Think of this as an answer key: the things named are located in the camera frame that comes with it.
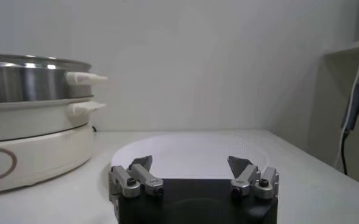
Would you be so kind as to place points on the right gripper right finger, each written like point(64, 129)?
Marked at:
point(252, 181)

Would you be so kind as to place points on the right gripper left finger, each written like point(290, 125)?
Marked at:
point(130, 182)

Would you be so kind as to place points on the round white plate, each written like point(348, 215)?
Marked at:
point(191, 155)

